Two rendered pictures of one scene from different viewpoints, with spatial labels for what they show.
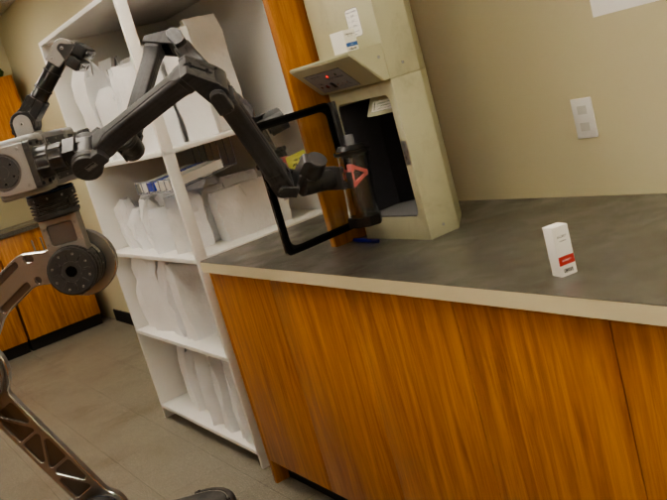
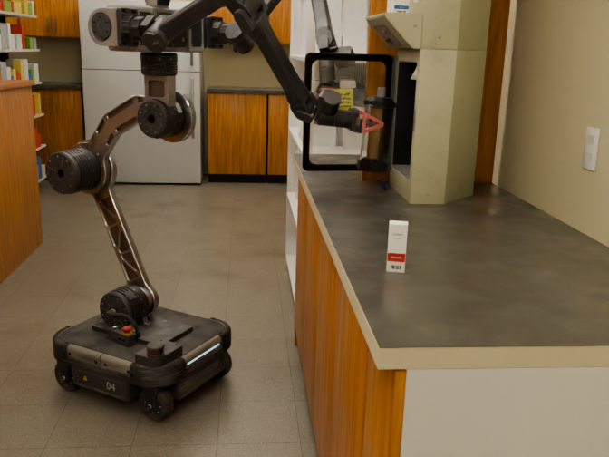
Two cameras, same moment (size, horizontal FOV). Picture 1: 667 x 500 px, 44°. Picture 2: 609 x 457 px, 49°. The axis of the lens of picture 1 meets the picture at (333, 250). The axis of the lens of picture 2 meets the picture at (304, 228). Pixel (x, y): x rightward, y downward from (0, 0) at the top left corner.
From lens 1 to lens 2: 0.93 m
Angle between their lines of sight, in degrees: 25
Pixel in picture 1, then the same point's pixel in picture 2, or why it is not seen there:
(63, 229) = (158, 86)
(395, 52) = (435, 25)
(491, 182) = (523, 179)
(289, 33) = not seen: outside the picture
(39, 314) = (279, 159)
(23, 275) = (134, 110)
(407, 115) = (426, 87)
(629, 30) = not seen: outside the picture
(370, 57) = (406, 23)
